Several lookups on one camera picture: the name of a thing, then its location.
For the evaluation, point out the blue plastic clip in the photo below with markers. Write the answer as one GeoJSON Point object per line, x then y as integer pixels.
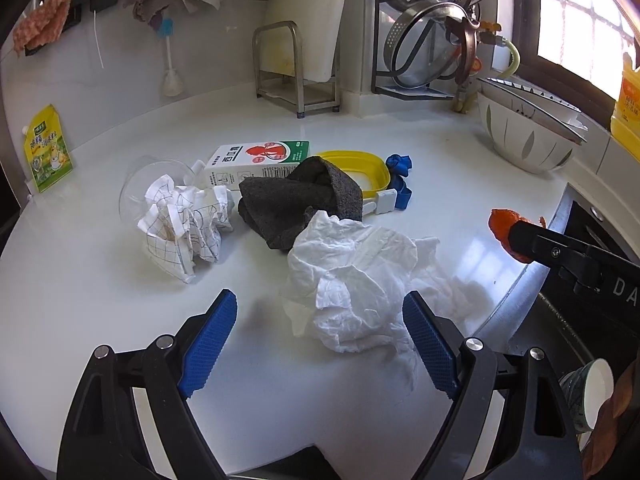
{"type": "Point", "coordinates": [402, 195]}

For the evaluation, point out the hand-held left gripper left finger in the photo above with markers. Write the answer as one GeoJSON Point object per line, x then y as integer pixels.
{"type": "Point", "coordinates": [210, 345]}

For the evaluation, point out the glass pot lid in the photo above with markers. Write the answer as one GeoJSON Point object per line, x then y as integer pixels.
{"type": "Point", "coordinates": [425, 50]}

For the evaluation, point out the yellow seasoning pouch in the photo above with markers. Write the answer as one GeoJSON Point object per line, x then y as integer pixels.
{"type": "Point", "coordinates": [47, 155]}

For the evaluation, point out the white bottle brush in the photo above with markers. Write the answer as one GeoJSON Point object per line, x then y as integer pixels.
{"type": "Point", "coordinates": [172, 80]}

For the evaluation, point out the white tissue paper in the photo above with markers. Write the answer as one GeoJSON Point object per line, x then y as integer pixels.
{"type": "Point", "coordinates": [350, 270]}

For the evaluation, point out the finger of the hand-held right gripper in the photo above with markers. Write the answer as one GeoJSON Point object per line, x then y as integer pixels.
{"type": "Point", "coordinates": [545, 245]}

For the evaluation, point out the white green drink carton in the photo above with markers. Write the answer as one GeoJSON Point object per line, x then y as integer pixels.
{"type": "Point", "coordinates": [235, 160]}

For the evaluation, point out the white cutting board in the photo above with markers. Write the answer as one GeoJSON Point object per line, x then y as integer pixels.
{"type": "Point", "coordinates": [310, 10]}

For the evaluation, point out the black pot lid rack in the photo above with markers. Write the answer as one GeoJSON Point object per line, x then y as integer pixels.
{"type": "Point", "coordinates": [400, 91]}

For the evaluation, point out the orange hanging cloth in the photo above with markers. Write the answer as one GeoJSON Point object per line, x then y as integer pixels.
{"type": "Point", "coordinates": [42, 20]}

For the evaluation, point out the white plastic clip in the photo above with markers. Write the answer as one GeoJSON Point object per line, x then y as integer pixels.
{"type": "Point", "coordinates": [385, 202]}

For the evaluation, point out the window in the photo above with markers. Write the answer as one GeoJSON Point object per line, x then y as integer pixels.
{"type": "Point", "coordinates": [585, 15]}

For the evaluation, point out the red orange peel piece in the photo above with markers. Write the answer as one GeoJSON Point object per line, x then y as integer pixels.
{"type": "Point", "coordinates": [500, 225]}

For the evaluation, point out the steel cutting board rack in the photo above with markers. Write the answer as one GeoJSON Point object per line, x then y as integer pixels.
{"type": "Point", "coordinates": [299, 60]}

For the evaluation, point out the yellow rimmed clear lid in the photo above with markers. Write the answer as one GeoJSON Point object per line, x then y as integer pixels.
{"type": "Point", "coordinates": [372, 165]}

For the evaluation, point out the clear plastic cup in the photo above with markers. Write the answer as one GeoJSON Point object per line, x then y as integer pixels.
{"type": "Point", "coordinates": [134, 180]}

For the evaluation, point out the white leaf print bowl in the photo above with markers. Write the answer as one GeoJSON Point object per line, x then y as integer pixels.
{"type": "Point", "coordinates": [520, 145]}

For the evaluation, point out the dark grey cloth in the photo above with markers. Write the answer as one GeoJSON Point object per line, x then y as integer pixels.
{"type": "Point", "coordinates": [295, 200]}

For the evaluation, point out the gas valve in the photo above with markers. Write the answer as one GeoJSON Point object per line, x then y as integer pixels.
{"type": "Point", "coordinates": [487, 26]}

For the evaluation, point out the checked crumpled paper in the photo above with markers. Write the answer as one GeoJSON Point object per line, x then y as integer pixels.
{"type": "Point", "coordinates": [170, 225]}

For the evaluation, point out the white bowl with striped rim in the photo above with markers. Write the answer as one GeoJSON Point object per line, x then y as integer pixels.
{"type": "Point", "coordinates": [545, 102]}

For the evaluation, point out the yellow oil bottle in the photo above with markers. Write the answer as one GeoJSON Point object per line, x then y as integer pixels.
{"type": "Point", "coordinates": [627, 105]}

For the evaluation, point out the blue crumpled glove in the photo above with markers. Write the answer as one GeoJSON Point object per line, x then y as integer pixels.
{"type": "Point", "coordinates": [400, 164]}

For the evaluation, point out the patterned paper cup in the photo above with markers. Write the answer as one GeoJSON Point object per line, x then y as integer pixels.
{"type": "Point", "coordinates": [597, 385]}

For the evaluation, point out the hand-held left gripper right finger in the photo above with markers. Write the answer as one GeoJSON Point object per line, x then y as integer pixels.
{"type": "Point", "coordinates": [430, 345]}

